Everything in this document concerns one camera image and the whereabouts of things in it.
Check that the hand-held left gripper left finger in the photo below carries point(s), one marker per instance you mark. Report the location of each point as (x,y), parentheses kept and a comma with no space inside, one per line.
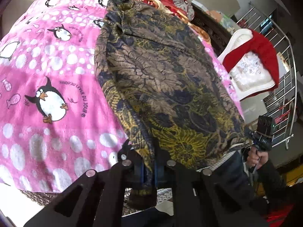
(142,173)

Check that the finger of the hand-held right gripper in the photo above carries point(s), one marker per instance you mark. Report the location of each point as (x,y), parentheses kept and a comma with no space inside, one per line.
(249,136)

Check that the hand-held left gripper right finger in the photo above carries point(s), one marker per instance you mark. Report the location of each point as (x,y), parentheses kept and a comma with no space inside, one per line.
(159,176)

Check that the dark floral patterned garment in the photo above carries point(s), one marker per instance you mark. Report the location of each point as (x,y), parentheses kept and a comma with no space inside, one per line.
(161,75)

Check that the person's right forearm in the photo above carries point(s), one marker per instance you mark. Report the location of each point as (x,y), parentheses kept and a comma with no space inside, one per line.
(274,177)

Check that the person's right hand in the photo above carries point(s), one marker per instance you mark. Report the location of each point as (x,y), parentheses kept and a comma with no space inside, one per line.
(258,159)

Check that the floral chair cushion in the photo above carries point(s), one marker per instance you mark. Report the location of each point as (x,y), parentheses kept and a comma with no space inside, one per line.
(251,68)

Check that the metal railing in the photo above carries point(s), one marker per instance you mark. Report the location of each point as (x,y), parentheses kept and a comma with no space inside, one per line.
(292,52)

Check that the red garment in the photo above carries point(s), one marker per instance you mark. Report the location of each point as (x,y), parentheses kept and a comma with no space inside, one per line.
(260,45)

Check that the white chair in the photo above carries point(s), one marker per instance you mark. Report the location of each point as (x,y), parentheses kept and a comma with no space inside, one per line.
(236,42)

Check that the carved dark wooden cabinet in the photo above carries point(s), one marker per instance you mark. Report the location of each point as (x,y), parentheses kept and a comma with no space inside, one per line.
(213,28)

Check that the green packet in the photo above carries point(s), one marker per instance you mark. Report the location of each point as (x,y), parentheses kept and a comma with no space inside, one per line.
(228,21)

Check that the peach plastic bag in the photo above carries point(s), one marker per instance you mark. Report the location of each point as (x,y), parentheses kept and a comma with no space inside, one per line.
(215,14)

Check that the white flat box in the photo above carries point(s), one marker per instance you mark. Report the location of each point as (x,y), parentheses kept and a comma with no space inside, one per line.
(200,4)

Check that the pink penguin blanket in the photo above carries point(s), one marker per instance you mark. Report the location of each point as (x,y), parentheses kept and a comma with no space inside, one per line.
(47,63)

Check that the gold and red satin cloth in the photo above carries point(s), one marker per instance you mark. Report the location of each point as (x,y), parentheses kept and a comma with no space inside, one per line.
(151,0)

